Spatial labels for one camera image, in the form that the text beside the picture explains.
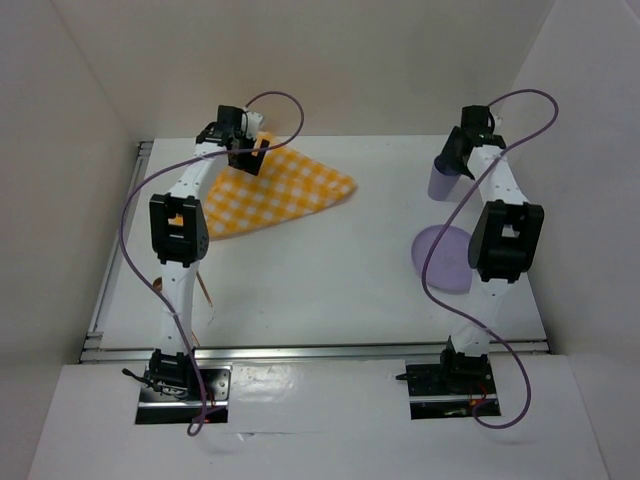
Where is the lilac plastic cup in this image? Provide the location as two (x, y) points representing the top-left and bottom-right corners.
(428, 154), (461, 201)

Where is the aluminium front rail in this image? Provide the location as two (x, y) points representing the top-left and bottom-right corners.
(79, 340), (549, 362)

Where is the purple cable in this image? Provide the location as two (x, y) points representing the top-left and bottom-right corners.
(119, 91), (307, 436)
(421, 89), (560, 430)

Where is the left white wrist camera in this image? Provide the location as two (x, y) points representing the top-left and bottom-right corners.
(240, 110), (265, 140)

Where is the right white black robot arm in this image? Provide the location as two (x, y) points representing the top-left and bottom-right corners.
(429, 105), (544, 392)

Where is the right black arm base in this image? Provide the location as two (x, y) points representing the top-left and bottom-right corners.
(395, 349), (501, 420)

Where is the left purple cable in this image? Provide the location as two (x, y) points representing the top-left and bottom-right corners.
(119, 91), (307, 436)

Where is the copper spoon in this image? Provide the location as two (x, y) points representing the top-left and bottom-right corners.
(152, 277), (163, 294)

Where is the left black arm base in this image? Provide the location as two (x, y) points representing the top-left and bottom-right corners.
(122, 349), (232, 425)

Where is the yellow white checkered cloth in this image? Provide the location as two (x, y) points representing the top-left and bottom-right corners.
(203, 147), (357, 240)

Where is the copper fork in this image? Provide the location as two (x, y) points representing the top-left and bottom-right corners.
(196, 271), (213, 308)

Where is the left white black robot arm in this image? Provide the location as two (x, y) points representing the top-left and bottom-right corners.
(149, 105), (269, 355)

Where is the lilac plastic plate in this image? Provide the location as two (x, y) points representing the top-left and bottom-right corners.
(411, 225), (472, 294)

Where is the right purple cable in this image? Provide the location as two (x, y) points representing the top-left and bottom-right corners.
(421, 89), (560, 430)

